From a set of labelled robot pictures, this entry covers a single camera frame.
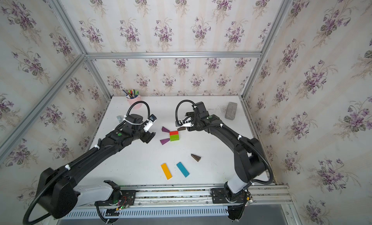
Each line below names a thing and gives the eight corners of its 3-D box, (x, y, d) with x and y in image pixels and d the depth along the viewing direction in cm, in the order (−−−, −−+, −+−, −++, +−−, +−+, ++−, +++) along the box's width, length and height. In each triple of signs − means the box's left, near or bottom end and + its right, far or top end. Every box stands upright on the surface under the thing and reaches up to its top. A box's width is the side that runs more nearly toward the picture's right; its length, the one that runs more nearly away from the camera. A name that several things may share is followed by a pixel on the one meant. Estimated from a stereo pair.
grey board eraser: (224, 118, 109) (225, 115, 106) (227, 103, 119) (228, 101, 116) (234, 121, 107) (235, 118, 105) (236, 106, 117) (238, 103, 115)
